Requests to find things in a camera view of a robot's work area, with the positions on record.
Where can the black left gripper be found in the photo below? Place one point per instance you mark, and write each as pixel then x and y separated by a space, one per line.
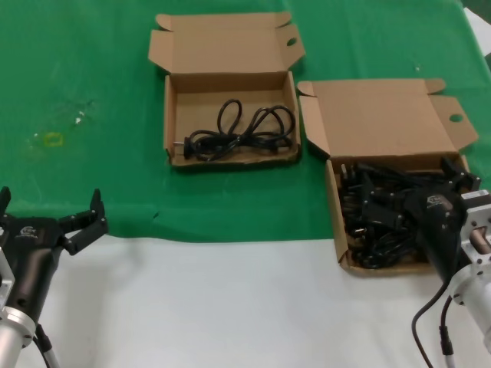
pixel 30 245

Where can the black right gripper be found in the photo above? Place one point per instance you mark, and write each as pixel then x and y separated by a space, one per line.
pixel 439 230

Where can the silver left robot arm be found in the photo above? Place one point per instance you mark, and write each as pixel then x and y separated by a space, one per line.
pixel 11 337

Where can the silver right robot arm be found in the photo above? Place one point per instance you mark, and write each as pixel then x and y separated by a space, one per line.
pixel 473 299

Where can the yellow tape square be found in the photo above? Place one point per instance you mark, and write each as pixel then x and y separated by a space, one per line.
pixel 53 140

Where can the green table cloth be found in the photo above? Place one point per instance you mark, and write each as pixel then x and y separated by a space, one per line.
pixel 76 57

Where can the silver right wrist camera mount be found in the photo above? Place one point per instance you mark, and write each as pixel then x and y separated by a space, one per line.
pixel 478 235

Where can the cardboard box with torn wall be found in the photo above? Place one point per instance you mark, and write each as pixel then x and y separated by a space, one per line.
pixel 230 84

